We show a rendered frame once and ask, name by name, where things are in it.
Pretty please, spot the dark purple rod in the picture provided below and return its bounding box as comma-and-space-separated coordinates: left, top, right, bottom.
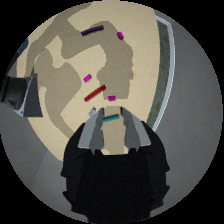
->
81, 25, 104, 36

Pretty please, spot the red rod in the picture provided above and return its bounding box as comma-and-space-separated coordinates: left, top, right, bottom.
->
84, 85, 106, 102

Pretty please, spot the magenta rod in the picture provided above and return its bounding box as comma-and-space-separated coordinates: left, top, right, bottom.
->
117, 32, 124, 39
108, 96, 116, 101
83, 74, 92, 82

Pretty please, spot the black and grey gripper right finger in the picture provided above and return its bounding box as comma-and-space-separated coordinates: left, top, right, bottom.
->
120, 107, 170, 172

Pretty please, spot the turquoise rod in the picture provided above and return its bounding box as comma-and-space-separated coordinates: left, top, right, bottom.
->
103, 114, 119, 122

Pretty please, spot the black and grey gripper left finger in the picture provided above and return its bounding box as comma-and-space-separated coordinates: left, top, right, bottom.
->
60, 107, 104, 178

